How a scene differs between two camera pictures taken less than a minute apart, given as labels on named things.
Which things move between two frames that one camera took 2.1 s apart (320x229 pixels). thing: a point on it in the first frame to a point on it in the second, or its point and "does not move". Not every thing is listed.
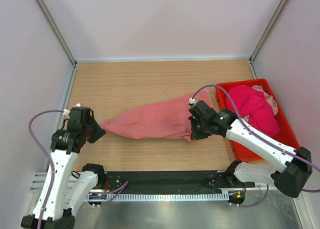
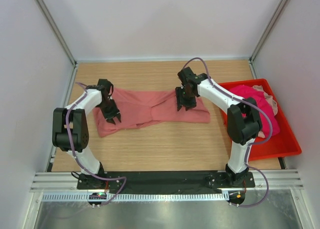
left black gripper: x=94 y=131 to x=111 y=113
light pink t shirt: x=273 y=103 does not move
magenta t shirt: x=253 y=105 does not move
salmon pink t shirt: x=168 y=118 to x=138 y=108
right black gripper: x=197 y=131 to x=185 y=101
